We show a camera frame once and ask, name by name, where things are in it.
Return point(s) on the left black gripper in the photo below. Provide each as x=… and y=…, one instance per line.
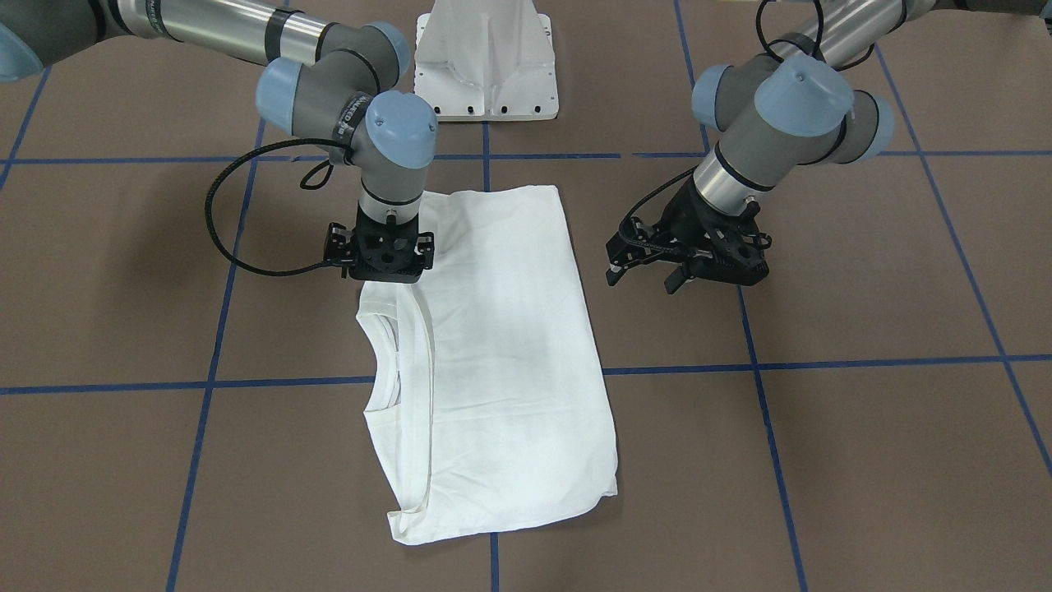
x=684, y=215

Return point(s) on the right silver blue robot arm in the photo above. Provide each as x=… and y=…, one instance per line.
x=323, y=83

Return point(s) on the white long-sleeve printed shirt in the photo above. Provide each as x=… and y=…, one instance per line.
x=489, y=412

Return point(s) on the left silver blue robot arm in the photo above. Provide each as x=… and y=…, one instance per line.
x=788, y=106

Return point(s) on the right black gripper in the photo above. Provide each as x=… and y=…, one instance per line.
x=336, y=244

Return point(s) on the white camera mast with base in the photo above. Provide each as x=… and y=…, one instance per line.
x=491, y=61

